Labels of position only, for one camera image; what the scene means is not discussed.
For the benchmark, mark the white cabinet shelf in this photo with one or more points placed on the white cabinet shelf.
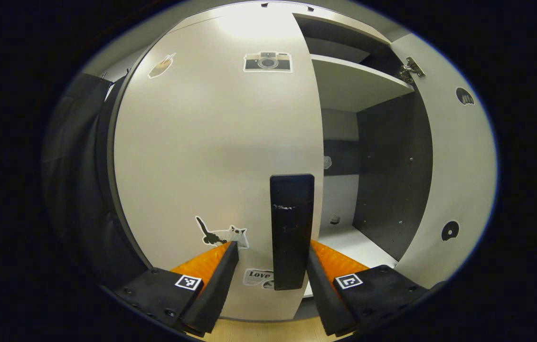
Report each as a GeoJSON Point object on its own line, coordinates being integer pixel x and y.
{"type": "Point", "coordinates": [349, 85]}

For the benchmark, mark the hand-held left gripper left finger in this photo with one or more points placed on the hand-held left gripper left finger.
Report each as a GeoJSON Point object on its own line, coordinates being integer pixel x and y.
{"type": "Point", "coordinates": [218, 289]}

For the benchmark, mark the white cabinet bottom panel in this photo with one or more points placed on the white cabinet bottom panel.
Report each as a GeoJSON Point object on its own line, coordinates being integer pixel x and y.
{"type": "Point", "coordinates": [349, 242]}

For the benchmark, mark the silver door hinge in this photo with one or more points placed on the silver door hinge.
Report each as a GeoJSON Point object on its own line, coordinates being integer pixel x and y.
{"type": "Point", "coordinates": [410, 70]}

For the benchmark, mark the beige cabinet drawer front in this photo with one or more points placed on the beige cabinet drawer front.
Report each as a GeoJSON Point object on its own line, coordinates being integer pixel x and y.
{"type": "Point", "coordinates": [339, 23]}

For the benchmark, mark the black backdrop cloth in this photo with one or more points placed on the black backdrop cloth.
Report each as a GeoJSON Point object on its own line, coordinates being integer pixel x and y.
{"type": "Point", "coordinates": [73, 190]}

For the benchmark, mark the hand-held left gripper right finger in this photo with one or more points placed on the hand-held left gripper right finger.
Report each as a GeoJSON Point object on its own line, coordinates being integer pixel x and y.
{"type": "Point", "coordinates": [325, 299]}

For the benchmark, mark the beige double-door shoe cabinet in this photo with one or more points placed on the beige double-door shoe cabinet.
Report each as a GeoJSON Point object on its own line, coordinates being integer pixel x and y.
{"type": "Point", "coordinates": [391, 166]}

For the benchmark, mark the beige door with headphone sticker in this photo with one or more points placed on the beige door with headphone sticker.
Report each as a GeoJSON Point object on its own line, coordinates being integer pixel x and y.
{"type": "Point", "coordinates": [463, 166]}

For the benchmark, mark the beige door with camera sticker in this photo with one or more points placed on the beige door with camera sticker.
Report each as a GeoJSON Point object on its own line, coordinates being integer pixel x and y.
{"type": "Point", "coordinates": [211, 142]}

